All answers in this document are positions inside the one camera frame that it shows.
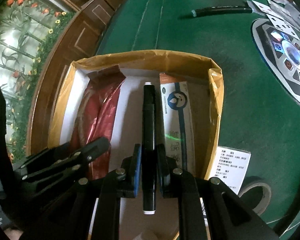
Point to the dark red foil packet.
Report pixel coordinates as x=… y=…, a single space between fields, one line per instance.
x=96 y=114

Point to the black marker teal cap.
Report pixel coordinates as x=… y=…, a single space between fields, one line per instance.
x=212 y=11

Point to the yellow cardboard box tray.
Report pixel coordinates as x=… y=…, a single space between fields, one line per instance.
x=106 y=207

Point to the round mahjong control panel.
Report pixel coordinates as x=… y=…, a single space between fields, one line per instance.
x=281 y=52

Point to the playing card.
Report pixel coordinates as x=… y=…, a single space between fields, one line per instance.
x=282 y=26
x=260 y=8

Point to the black tape roll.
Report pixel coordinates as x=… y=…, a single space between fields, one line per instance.
x=256 y=194

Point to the white blue toothpaste box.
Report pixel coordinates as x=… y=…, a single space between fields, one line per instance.
x=177 y=121

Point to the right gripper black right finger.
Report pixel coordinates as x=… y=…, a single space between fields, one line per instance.
x=163 y=170

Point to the black marker white cap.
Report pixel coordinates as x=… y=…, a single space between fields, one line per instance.
x=148 y=158

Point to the pile of playing cards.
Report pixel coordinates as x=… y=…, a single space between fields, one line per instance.
x=288 y=11

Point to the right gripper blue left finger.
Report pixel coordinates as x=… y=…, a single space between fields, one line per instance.
x=135 y=169

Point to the white medicine box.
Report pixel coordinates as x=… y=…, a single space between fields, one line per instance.
x=230 y=166

